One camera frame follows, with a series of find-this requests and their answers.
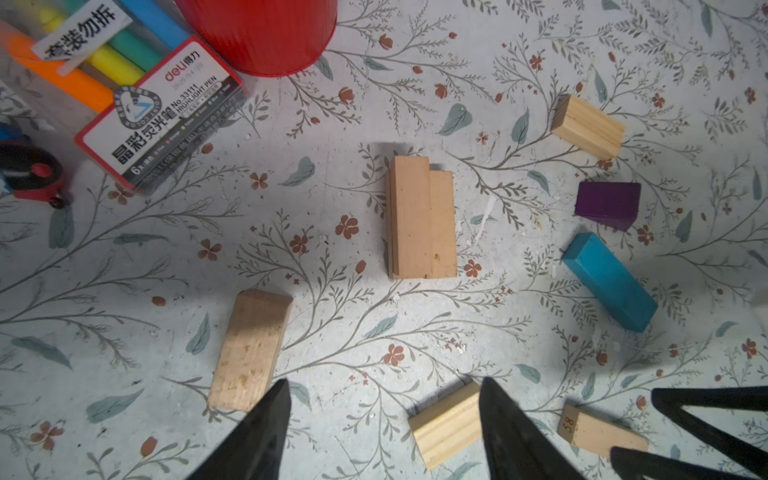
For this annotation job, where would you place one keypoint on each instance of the purple wood block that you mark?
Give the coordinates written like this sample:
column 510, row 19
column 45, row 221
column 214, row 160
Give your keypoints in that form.
column 613, row 204

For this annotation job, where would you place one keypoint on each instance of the grooved wood block near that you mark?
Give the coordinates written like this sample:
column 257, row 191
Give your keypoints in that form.
column 448, row 427

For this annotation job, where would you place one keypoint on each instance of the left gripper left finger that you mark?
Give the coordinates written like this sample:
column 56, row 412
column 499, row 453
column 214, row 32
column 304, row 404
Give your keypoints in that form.
column 254, row 449

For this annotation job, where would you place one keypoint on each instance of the numbered wood block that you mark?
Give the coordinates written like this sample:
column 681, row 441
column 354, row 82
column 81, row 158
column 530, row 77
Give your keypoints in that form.
column 587, row 432

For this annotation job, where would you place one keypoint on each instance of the small penguin toy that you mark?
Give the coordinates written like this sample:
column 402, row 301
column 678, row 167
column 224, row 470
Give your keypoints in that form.
column 29, row 172

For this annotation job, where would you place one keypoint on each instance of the grooved wood block far right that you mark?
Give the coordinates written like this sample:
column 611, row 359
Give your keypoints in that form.
column 587, row 128

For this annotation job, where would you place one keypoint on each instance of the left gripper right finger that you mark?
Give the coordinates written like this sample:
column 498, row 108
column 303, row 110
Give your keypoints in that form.
column 514, row 446

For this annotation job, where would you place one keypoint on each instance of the red pencil cup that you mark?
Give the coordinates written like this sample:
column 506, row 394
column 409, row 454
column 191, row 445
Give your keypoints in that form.
column 264, row 38

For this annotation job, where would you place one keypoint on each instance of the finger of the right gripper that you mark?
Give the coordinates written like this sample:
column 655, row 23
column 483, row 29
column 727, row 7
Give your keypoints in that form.
column 671, row 402
column 635, row 464

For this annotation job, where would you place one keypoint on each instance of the highlighter pen pack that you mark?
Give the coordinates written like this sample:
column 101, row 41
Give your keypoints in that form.
column 121, row 81

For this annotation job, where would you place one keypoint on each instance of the grooved wood block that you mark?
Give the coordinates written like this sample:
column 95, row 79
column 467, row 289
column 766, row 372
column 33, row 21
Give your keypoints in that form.
column 448, row 427
column 587, row 128

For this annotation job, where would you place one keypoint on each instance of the teal wood block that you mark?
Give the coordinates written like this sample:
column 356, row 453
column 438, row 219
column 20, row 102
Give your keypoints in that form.
column 610, row 282

